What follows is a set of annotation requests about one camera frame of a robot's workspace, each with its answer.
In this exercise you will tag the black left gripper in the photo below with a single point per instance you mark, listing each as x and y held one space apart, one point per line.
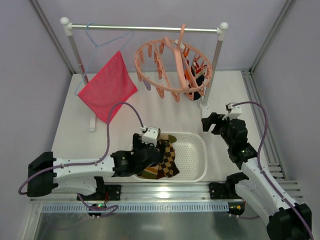
138 141

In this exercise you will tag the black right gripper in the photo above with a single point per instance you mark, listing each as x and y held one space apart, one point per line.
219 122

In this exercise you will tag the brown argyle sock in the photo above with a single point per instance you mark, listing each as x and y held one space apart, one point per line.
167 168

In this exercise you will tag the pink round clip hanger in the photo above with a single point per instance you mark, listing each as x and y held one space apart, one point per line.
184 57

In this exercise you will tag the beige striped sock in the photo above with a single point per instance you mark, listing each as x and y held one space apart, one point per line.
152 173

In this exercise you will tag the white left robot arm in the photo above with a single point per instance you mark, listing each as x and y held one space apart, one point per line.
87 177

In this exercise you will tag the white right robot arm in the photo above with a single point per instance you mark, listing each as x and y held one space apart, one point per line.
284 217

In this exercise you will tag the navy blue sock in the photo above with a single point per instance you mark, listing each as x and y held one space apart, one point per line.
198 73

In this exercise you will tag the white perforated plastic basket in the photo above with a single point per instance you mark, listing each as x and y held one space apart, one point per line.
190 158

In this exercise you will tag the pink towel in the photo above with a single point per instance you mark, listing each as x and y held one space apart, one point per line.
111 85

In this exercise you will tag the white metal clothes rack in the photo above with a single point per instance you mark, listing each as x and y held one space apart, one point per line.
219 31

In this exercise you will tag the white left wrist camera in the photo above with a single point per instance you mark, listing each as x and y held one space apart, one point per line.
150 135

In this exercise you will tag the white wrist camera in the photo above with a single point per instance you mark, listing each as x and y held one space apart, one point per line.
233 111
150 135

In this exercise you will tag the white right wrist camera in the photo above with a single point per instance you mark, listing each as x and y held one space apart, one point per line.
233 111

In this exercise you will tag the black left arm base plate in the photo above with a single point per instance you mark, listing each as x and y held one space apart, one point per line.
109 192

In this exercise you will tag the aluminium front rail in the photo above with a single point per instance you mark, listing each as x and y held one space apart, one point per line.
147 198

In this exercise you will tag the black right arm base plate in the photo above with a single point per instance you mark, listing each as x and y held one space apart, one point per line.
223 191

